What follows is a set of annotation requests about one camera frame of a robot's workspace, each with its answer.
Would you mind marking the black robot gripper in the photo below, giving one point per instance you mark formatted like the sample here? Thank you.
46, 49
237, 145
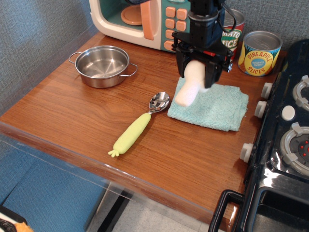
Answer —
203, 40

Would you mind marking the white brown plush mushroom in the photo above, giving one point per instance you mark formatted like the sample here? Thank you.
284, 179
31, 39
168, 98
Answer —
194, 83

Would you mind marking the light blue folded towel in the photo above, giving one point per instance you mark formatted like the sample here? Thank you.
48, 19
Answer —
220, 108

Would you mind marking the tomato sauce can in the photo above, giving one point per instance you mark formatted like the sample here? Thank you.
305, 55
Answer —
231, 38

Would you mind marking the pineapple slices can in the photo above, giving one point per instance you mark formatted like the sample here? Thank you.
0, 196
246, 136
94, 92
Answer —
259, 53

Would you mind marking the teal toy microwave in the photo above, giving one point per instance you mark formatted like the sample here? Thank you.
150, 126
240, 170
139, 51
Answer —
148, 24

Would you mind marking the small stainless steel pot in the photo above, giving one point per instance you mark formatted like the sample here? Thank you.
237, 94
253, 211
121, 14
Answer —
103, 66

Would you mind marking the black toy stove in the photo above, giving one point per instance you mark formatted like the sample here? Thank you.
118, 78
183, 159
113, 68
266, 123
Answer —
276, 195

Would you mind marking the orange plush object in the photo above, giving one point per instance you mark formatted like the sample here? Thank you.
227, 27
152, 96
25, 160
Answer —
23, 227

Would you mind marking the spoon with green handle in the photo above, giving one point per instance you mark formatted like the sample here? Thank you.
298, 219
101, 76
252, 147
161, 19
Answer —
158, 103

